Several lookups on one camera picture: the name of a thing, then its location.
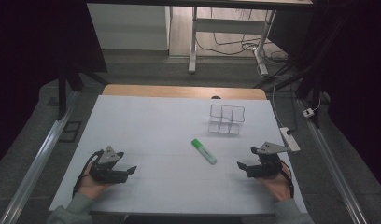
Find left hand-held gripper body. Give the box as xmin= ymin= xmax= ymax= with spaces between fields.
xmin=89 ymin=145 xmax=130 ymax=185

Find aluminium rail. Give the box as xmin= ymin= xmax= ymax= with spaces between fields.
xmin=296 ymin=98 xmax=370 ymax=224
xmin=0 ymin=91 xmax=80 ymax=224

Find white power strip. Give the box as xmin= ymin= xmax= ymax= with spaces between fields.
xmin=279 ymin=126 xmax=302 ymax=153

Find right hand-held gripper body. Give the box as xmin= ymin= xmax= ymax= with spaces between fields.
xmin=246 ymin=141 xmax=291 ymax=179

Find tangled black floor cables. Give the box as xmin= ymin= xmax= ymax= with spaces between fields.
xmin=195 ymin=7 xmax=289 ymax=63

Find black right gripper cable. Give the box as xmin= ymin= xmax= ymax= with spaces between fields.
xmin=280 ymin=160 xmax=296 ymax=199

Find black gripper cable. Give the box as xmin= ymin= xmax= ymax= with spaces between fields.
xmin=71 ymin=148 xmax=105 ymax=199
xmin=280 ymin=160 xmax=296 ymax=199

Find black metal stand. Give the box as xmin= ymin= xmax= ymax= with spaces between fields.
xmin=253 ymin=59 xmax=325 ymax=129
xmin=54 ymin=54 xmax=109 ymax=121

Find white power strip cable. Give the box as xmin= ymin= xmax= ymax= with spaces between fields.
xmin=271 ymin=81 xmax=287 ymax=130

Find person's left hand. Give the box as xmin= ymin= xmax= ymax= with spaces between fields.
xmin=77 ymin=162 xmax=114 ymax=201

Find white frame desk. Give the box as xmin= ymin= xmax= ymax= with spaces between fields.
xmin=87 ymin=0 xmax=314 ymax=77

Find green highlighter pen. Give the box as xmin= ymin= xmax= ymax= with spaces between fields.
xmin=190 ymin=138 xmax=218 ymax=166

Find white paper sheet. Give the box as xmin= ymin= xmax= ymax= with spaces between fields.
xmin=49 ymin=94 xmax=308 ymax=217

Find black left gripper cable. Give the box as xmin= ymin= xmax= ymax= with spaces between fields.
xmin=71 ymin=148 xmax=105 ymax=199

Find person's right hand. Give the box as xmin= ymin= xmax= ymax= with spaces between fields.
xmin=256 ymin=167 xmax=294 ymax=203

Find clear acrylic compartment organizer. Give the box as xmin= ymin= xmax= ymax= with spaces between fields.
xmin=207 ymin=104 xmax=247 ymax=136

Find black floor socket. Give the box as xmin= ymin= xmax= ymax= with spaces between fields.
xmin=58 ymin=120 xmax=83 ymax=144

